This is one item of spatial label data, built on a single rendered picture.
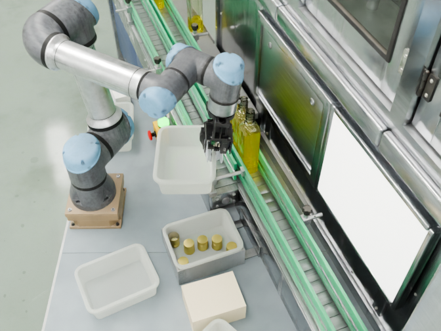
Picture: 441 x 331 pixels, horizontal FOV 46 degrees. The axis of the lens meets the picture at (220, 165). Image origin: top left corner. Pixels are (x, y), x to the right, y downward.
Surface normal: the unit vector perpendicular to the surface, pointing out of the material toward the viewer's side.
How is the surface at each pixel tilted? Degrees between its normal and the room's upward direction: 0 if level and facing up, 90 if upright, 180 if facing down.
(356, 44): 90
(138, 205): 0
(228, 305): 0
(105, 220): 90
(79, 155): 9
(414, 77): 90
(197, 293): 0
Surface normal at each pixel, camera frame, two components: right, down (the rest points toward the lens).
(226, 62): 0.13, -0.67
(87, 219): 0.00, 0.74
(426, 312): -0.94, 0.26
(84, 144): -0.06, -0.56
